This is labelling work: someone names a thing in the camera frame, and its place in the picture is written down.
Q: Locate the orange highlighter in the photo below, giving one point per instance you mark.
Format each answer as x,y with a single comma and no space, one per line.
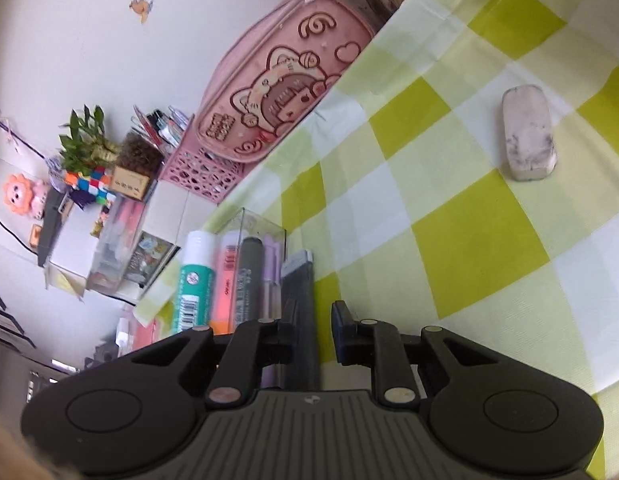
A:
227,280

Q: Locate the pink perforated pen holder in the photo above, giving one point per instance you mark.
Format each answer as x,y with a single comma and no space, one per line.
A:
199,175

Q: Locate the clear holder with yellow notes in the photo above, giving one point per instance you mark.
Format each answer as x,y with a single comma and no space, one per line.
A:
64,280

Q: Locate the colourful puzzle cube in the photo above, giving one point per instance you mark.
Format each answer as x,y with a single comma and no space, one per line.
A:
89,185

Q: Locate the pink folder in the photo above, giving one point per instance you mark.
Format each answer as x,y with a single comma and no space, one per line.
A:
139,335

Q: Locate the bunch of pens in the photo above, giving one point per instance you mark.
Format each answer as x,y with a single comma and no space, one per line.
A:
164,127

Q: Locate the purple crystal-top pen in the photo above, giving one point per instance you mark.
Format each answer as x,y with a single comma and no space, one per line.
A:
270,290

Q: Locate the green checkered tablecloth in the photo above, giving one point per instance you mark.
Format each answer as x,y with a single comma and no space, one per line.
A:
464,240

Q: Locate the purple pouch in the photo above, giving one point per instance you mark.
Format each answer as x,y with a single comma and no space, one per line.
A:
54,170

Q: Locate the black lead case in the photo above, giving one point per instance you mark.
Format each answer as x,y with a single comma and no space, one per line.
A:
302,300

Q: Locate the beaver wall sticker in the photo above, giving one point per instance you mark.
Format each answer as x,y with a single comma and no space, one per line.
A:
139,6

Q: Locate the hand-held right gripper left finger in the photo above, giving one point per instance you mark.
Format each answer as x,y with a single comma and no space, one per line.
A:
287,332

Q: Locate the white drawer organizer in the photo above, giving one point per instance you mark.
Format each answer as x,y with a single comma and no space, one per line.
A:
179,215

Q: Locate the black marker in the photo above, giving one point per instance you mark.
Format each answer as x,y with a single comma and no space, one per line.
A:
249,275

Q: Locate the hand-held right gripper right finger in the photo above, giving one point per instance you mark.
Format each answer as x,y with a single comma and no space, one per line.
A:
342,335

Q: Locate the black flat box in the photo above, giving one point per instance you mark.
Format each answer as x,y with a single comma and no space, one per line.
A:
49,230

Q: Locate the clear plastic organizer box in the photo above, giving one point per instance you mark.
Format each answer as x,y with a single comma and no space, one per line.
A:
269,227

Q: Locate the green bamboo plant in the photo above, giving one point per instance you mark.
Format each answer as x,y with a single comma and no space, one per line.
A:
84,145

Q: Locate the small figurine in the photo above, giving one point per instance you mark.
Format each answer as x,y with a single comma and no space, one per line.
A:
99,222

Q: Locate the pink ribbon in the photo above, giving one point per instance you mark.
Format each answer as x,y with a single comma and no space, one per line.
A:
7,130

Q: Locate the pink cartoon pencil case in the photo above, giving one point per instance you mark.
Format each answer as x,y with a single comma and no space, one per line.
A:
279,85

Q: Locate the green and white glue stick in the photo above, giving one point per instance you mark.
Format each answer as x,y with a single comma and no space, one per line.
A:
197,280

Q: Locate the white eraser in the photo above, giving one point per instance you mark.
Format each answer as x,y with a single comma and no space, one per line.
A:
529,135

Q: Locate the wooden framed sign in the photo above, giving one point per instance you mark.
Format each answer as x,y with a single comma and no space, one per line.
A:
129,182

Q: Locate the white box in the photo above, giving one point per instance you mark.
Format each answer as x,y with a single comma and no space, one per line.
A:
74,245

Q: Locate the glass plant vase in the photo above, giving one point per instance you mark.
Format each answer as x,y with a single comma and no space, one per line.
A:
139,152

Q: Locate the pink lion toy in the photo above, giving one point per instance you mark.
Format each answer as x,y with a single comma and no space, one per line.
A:
22,195

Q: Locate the clear lidded storage box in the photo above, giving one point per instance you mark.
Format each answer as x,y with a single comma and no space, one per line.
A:
114,240

